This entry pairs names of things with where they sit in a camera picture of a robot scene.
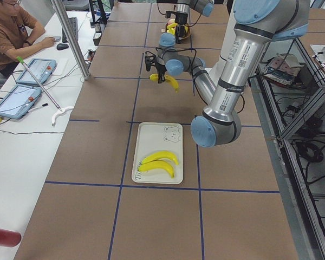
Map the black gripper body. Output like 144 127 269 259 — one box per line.
174 5 189 33
155 56 166 76

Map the yellow banana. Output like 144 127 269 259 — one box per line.
166 23 178 35
149 74 179 93
141 151 179 165
138 160 174 178

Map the brown wicker basket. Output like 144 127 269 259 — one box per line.
164 19 191 43

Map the cream bear-print tray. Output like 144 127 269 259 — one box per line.
132 122 183 185

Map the black keyboard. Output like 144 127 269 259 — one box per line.
61 17 79 44

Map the black computer mouse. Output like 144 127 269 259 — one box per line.
56 43 69 51

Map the white curved plastic piece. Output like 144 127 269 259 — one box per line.
51 106 74 126

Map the far teach pendant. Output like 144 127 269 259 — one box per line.
16 58 57 86

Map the teach pendant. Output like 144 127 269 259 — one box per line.
0 84 42 119
16 58 57 86

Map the pink reach stick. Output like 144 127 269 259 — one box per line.
16 56 62 112

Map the near teach pendant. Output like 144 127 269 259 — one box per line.
0 84 42 119

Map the person in brown shirt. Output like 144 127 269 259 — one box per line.
0 1 55 77

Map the red cylinder bottle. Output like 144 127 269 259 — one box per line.
0 229 22 247

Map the aluminium frame post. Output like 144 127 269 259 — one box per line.
51 0 90 80

